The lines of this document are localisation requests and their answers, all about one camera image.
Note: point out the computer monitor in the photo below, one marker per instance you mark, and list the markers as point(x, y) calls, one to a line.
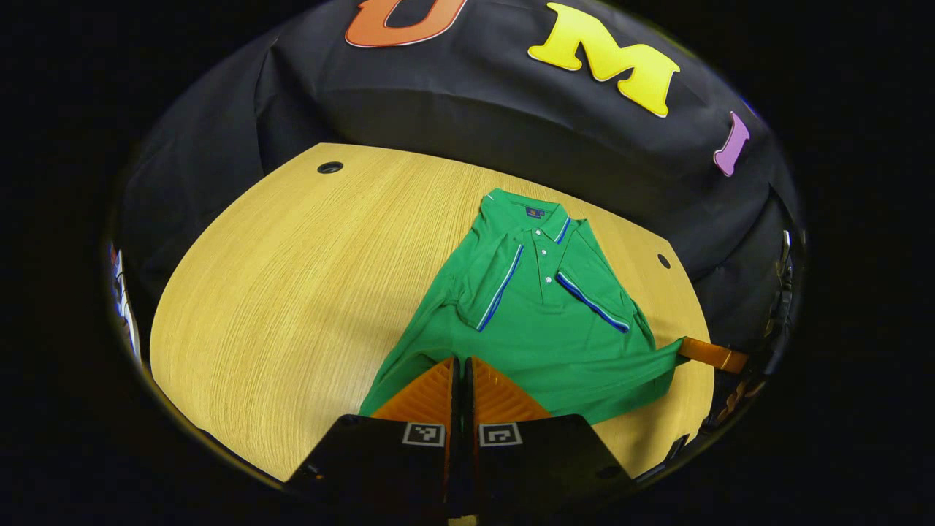
point(120, 299)

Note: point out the black backdrop cloth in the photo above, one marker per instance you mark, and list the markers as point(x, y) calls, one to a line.
point(475, 109)

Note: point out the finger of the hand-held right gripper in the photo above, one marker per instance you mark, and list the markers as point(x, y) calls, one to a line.
point(738, 402)
point(716, 354)

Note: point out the green T-shirt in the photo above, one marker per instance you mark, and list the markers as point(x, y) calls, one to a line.
point(540, 329)

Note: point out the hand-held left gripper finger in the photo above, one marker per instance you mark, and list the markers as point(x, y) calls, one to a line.
point(455, 409)
point(469, 409)

